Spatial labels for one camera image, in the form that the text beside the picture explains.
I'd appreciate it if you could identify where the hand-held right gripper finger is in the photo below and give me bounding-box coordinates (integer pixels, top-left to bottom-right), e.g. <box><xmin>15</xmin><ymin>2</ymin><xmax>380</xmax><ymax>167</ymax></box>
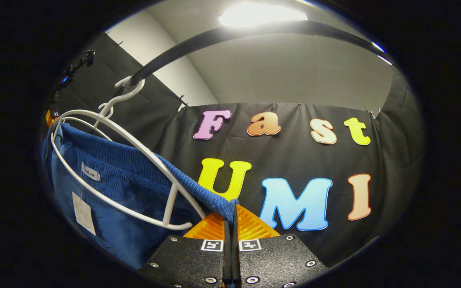
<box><xmin>231</xmin><ymin>204</ymin><xmax>329</xmax><ymax>288</ymax></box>
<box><xmin>140</xmin><ymin>212</ymin><xmax>231</xmax><ymax>288</ymax></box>

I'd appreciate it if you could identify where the blue corduroy jacket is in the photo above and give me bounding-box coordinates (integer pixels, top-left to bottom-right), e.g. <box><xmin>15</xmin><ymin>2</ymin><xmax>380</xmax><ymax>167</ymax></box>
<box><xmin>40</xmin><ymin>122</ymin><xmax>240</xmax><ymax>269</ymax></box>

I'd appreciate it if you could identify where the white plastic hanger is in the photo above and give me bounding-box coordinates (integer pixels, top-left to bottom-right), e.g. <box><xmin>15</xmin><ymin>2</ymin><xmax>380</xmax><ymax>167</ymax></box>
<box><xmin>60</xmin><ymin>102</ymin><xmax>115</xmax><ymax>141</ymax></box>
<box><xmin>50</xmin><ymin>76</ymin><xmax>207</xmax><ymax>232</ymax></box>

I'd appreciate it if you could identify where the black clothes rack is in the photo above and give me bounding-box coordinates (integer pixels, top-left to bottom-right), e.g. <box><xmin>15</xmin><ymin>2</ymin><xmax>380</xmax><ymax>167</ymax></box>
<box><xmin>128</xmin><ymin>20</ymin><xmax>395</xmax><ymax>86</ymax></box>

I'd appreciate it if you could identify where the black backdrop cloth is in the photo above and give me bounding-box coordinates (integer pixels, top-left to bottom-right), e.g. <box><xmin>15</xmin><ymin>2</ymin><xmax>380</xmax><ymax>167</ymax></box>
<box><xmin>40</xmin><ymin>32</ymin><xmax>423</xmax><ymax>268</ymax></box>

